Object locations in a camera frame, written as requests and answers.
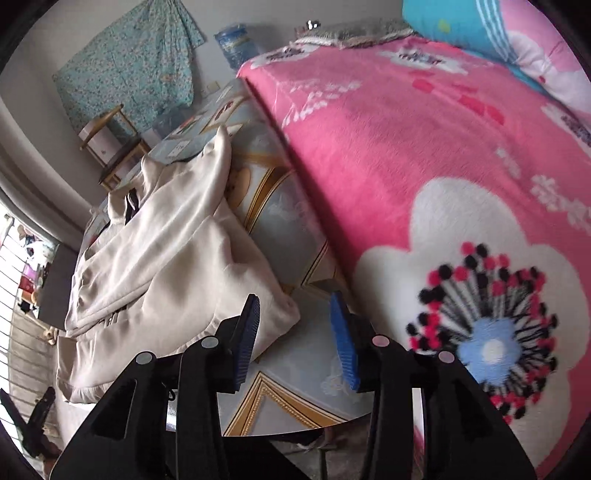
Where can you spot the blue patterned pillow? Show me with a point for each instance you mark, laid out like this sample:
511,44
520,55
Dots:
498,37

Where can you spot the blue water bottle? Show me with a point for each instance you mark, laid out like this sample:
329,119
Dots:
236,46

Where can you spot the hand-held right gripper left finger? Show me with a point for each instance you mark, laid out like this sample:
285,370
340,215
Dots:
244,341

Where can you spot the patterned blue tablecloth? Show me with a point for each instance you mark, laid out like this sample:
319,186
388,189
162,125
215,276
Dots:
286,221

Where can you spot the cream zip jacket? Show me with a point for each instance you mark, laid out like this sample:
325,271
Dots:
175,258

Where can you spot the grey lace cloth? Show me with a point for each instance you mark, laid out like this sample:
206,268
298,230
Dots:
355,32

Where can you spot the dark grey cabinet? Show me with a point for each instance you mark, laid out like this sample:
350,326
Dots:
57,286

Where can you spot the white box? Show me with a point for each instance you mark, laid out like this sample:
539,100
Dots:
99,141

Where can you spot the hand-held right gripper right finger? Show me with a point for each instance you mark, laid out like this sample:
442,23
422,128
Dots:
344,346

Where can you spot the pink floral blanket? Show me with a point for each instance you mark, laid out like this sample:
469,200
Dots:
438,184

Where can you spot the grey curtain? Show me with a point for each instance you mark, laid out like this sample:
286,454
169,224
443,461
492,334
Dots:
37,175

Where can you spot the metal window railing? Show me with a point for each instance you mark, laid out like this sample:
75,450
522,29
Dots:
23,332

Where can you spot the wooden chair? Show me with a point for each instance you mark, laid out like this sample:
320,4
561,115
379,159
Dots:
115,147

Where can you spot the teal floral cloth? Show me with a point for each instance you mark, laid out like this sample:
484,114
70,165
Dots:
134,60

